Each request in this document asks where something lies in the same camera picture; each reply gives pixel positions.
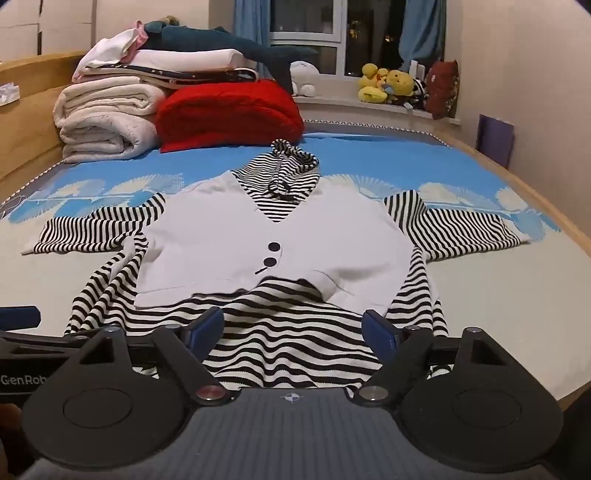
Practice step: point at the folded white quilt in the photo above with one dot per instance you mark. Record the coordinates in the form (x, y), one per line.
(101, 115)

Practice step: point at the purple board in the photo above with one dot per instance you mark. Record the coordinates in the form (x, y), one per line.
(494, 138)

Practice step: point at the navy patterned cloth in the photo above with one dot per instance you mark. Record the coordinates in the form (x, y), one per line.
(194, 75)

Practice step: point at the tissue box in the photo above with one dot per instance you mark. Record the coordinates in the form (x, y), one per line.
(8, 94)

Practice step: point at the pink white cloth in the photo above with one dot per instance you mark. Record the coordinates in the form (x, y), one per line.
(108, 48)

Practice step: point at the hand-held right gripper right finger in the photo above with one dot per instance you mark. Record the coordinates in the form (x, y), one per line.
(379, 333)

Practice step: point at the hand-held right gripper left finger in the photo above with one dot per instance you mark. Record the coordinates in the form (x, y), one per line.
(206, 331)

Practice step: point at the black white striped plush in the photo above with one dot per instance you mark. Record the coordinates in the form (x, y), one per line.
(419, 92)

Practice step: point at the teal shark plush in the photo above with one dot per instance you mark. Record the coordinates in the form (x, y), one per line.
(198, 39)

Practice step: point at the folded white cloth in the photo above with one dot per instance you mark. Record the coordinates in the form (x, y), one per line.
(184, 59)

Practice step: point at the blue white printed bed sheet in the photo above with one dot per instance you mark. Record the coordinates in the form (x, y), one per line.
(485, 295)

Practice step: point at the white plush toy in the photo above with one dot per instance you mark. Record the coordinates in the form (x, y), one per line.
(304, 76)

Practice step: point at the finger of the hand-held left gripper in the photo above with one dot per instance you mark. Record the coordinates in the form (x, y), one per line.
(18, 316)

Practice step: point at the red blanket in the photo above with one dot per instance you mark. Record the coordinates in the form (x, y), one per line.
(231, 115)

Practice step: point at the white wardrobe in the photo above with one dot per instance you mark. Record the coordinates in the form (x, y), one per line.
(69, 23)

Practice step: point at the blue curtain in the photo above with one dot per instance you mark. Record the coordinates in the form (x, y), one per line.
(251, 27)
(422, 27)

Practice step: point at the yellow plush toy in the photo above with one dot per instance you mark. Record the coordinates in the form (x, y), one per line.
(373, 83)
(400, 85)

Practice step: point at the striped top with white vest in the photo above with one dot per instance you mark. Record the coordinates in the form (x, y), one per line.
(277, 221)

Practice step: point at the red-brown cushion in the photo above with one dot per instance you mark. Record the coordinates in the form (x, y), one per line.
(442, 90)

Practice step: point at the wooden bed frame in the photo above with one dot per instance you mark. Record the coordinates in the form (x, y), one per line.
(27, 138)

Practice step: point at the window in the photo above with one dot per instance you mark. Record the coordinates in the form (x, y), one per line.
(323, 27)

